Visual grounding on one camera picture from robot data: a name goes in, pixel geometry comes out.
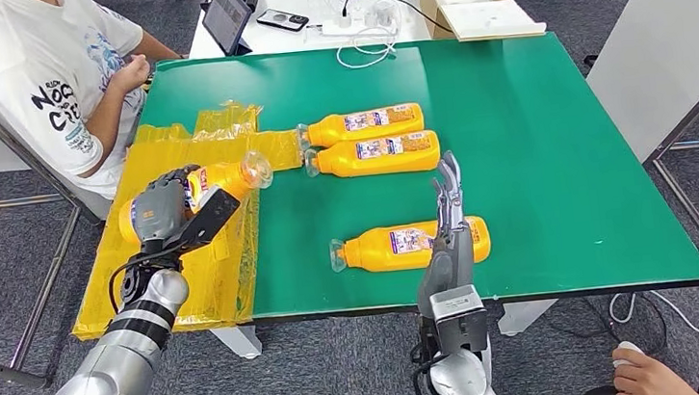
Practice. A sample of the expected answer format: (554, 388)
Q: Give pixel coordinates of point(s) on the person's hand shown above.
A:
(652, 381)

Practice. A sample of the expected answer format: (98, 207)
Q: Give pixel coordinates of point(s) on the yellow taped cardboard sheet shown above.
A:
(217, 286)

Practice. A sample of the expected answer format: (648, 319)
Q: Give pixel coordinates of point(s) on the white charger adapter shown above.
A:
(383, 12)

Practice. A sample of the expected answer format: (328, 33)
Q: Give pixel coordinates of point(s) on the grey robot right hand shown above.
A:
(452, 263)

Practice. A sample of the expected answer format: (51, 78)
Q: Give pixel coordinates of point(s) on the green work table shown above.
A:
(511, 142)

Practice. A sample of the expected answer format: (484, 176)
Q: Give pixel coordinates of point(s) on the white power strip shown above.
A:
(340, 29)

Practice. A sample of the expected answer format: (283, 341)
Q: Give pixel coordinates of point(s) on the person's right hand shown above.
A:
(131, 73)

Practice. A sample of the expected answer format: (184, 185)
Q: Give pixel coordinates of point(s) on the black tablet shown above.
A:
(226, 15)

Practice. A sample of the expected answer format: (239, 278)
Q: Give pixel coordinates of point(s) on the brown cardboard box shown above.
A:
(431, 15)

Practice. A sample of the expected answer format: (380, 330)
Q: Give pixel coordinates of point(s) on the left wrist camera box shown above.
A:
(210, 219)

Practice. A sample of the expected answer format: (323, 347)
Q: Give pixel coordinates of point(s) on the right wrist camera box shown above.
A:
(460, 320)

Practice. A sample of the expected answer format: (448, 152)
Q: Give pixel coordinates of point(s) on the orange detergent bottle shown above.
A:
(380, 251)
(378, 166)
(219, 179)
(330, 132)

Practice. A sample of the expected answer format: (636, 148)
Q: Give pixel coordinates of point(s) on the white table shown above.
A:
(283, 43)

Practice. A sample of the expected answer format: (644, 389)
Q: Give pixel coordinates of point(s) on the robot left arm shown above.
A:
(116, 372)

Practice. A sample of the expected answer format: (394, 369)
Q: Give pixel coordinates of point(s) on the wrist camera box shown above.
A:
(210, 219)
(460, 320)

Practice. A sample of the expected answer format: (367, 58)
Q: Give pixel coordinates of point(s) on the white box lid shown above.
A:
(492, 19)

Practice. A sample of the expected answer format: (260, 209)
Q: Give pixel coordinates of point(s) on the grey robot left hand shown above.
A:
(158, 211)

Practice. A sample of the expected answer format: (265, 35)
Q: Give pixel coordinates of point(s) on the white computer mouse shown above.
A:
(628, 349)

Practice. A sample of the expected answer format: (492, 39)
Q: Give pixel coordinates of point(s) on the black smartphone round camera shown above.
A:
(282, 20)

